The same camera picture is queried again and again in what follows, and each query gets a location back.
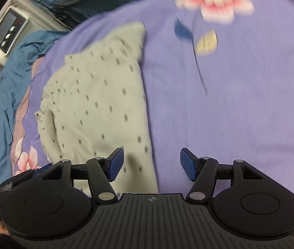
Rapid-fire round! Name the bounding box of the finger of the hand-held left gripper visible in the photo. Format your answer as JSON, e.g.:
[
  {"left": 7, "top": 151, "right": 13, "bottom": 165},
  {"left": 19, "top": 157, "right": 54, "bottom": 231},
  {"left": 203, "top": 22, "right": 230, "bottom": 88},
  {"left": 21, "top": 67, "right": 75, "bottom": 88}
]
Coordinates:
[{"left": 0, "top": 163, "right": 53, "bottom": 190}]

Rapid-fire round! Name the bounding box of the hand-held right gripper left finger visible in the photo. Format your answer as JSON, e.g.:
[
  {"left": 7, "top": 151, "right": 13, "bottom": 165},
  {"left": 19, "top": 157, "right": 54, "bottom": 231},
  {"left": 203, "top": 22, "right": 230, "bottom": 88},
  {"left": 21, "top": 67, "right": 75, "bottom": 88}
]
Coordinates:
[{"left": 41, "top": 147, "right": 125, "bottom": 205}]

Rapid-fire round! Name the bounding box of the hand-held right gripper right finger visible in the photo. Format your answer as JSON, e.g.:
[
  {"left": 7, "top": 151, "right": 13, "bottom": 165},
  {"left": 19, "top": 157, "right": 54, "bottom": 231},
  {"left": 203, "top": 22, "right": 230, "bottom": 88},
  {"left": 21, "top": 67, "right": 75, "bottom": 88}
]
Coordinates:
[{"left": 180, "top": 147, "right": 264, "bottom": 205}]

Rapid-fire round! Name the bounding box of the beige polka dot shirt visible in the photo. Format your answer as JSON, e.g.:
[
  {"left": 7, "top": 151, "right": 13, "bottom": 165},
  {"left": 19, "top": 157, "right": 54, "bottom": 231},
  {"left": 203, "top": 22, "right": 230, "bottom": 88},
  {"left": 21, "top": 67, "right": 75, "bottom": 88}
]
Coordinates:
[{"left": 35, "top": 21, "right": 159, "bottom": 195}]

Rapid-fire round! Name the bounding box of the purple floral bed sheet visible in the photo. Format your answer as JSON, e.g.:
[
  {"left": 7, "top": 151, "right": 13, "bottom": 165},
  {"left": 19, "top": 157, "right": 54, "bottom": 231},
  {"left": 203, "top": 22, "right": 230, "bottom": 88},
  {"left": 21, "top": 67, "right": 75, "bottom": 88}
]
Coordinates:
[{"left": 11, "top": 0, "right": 294, "bottom": 245}]

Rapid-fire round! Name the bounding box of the teal blanket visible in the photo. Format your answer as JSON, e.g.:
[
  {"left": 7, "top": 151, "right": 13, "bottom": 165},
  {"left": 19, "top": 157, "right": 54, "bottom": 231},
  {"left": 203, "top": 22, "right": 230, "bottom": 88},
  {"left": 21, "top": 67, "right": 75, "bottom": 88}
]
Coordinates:
[{"left": 0, "top": 30, "right": 71, "bottom": 187}]

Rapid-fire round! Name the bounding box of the white appliance with control panel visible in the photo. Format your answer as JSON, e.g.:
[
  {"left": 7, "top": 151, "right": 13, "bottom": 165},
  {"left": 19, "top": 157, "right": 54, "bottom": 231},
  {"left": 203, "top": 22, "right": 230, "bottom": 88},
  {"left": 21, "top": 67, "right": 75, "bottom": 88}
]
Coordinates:
[{"left": 0, "top": 0, "right": 31, "bottom": 66}]

